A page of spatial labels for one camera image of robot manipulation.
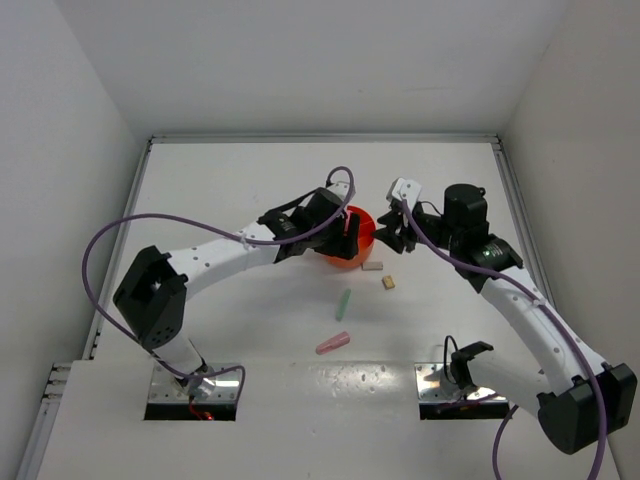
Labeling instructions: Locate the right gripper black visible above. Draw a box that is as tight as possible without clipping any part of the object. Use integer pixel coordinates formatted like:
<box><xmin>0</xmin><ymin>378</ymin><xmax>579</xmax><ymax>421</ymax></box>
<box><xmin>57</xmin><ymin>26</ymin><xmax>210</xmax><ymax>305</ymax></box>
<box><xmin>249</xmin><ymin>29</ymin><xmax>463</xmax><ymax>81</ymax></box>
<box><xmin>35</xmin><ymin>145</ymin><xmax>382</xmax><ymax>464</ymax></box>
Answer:
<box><xmin>370</xmin><ymin>202</ymin><xmax>460</xmax><ymax>253</ymax></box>

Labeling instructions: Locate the green highlighter pen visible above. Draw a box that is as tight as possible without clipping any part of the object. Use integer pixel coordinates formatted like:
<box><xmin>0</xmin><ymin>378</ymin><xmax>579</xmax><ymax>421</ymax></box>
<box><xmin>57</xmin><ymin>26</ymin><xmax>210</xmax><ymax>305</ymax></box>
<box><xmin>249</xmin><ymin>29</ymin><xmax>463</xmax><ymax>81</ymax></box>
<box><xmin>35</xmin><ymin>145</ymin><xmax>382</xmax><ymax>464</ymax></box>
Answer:
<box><xmin>335</xmin><ymin>288</ymin><xmax>352</xmax><ymax>321</ymax></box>

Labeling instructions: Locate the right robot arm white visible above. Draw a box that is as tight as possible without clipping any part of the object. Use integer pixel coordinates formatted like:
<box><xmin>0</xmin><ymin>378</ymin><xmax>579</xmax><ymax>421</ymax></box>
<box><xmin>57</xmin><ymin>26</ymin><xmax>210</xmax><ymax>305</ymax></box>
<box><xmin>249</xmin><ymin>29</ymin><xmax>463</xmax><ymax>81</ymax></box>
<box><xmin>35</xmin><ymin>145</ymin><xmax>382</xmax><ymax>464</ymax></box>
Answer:
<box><xmin>374</xmin><ymin>178</ymin><xmax>638</xmax><ymax>454</ymax></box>

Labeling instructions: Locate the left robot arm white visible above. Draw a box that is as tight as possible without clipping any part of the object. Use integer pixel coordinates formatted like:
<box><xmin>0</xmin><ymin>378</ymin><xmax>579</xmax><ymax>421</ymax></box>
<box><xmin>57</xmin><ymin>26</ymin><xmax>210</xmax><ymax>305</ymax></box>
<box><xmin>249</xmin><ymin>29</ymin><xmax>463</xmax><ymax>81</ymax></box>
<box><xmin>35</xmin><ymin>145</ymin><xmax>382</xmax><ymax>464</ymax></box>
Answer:
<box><xmin>113</xmin><ymin>182</ymin><xmax>360</xmax><ymax>386</ymax></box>

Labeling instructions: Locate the orange round divided container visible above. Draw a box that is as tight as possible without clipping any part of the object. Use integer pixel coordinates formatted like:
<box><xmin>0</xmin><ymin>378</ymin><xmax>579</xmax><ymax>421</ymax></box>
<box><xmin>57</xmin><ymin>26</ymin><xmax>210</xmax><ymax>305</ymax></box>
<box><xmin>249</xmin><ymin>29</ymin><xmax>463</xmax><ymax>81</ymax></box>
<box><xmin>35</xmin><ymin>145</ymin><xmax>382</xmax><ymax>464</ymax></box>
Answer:
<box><xmin>323</xmin><ymin>205</ymin><xmax>376</xmax><ymax>269</ymax></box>

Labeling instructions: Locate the grey eraser block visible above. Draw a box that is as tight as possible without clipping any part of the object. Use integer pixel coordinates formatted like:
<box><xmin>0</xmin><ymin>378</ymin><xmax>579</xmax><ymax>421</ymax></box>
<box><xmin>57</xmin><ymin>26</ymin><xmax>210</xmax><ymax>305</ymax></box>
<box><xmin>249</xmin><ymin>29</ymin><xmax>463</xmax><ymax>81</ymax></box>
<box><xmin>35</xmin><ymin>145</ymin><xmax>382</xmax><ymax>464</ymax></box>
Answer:
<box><xmin>361</xmin><ymin>261</ymin><xmax>384</xmax><ymax>271</ymax></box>

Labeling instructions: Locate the tan small eraser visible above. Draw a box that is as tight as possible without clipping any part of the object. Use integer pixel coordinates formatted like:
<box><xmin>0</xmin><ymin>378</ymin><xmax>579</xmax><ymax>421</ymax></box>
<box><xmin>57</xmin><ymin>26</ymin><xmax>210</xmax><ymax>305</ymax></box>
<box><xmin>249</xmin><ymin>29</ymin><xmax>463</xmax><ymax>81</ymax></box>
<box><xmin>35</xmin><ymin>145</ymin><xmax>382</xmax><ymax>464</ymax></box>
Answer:
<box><xmin>382</xmin><ymin>275</ymin><xmax>395</xmax><ymax>290</ymax></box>

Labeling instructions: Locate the pink highlighter pen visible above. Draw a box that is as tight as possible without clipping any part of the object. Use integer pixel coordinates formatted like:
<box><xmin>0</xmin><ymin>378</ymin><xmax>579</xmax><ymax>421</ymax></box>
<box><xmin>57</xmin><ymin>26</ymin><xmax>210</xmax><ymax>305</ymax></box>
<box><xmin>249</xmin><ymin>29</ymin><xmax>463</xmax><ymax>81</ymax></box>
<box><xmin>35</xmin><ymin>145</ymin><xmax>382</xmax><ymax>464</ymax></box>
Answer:
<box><xmin>315</xmin><ymin>331</ymin><xmax>351</xmax><ymax>355</ymax></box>

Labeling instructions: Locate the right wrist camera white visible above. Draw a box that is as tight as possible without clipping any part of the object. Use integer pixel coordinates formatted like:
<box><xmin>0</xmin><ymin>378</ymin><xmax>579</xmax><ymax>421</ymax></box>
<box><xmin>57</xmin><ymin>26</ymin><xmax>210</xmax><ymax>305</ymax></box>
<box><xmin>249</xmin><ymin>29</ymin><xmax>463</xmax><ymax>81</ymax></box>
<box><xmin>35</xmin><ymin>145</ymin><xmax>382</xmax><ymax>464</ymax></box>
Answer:
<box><xmin>386</xmin><ymin>177</ymin><xmax>422</xmax><ymax>206</ymax></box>

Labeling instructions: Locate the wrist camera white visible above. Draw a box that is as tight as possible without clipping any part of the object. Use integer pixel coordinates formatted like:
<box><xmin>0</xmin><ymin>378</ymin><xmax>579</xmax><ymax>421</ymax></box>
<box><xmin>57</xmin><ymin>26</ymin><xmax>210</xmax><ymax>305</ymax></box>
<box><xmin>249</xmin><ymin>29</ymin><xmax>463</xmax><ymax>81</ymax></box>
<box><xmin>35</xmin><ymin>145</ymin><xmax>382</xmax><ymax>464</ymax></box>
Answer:
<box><xmin>327</xmin><ymin>181</ymin><xmax>351</xmax><ymax>201</ymax></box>
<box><xmin>386</xmin><ymin>177</ymin><xmax>422</xmax><ymax>206</ymax></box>

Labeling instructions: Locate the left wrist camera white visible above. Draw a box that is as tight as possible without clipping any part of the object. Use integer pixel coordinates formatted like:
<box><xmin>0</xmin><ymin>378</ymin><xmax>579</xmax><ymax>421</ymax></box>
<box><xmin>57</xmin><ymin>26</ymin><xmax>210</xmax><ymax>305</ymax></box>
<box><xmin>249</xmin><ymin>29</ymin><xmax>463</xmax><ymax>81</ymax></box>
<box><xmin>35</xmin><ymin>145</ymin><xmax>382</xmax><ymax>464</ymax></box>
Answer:
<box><xmin>327</xmin><ymin>181</ymin><xmax>351</xmax><ymax>201</ymax></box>

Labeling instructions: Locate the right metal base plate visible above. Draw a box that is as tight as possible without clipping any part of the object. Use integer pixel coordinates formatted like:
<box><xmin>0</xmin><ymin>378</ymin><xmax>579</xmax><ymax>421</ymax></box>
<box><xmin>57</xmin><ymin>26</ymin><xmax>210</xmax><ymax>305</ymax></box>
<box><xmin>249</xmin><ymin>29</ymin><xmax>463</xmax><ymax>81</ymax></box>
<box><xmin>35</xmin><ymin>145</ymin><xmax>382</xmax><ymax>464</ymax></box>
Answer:
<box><xmin>414</xmin><ymin>362</ymin><xmax>505</xmax><ymax>405</ymax></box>

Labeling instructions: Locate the metal base plate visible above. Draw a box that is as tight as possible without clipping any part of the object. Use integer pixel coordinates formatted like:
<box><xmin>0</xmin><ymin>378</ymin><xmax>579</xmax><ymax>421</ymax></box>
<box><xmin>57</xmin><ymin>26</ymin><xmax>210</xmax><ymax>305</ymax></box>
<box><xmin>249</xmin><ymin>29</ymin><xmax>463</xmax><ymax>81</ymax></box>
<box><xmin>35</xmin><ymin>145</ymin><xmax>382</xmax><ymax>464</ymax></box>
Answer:
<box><xmin>147</xmin><ymin>363</ymin><xmax>243</xmax><ymax>406</ymax></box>
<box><xmin>414</xmin><ymin>362</ymin><xmax>505</xmax><ymax>405</ymax></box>

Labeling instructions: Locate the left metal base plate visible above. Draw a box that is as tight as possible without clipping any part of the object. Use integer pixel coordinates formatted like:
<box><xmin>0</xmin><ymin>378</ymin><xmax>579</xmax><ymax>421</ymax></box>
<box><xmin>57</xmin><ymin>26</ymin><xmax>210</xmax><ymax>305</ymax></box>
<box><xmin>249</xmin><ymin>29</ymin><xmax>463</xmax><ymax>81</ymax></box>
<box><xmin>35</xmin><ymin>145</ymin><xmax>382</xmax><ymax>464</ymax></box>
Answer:
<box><xmin>147</xmin><ymin>363</ymin><xmax>243</xmax><ymax>406</ymax></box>

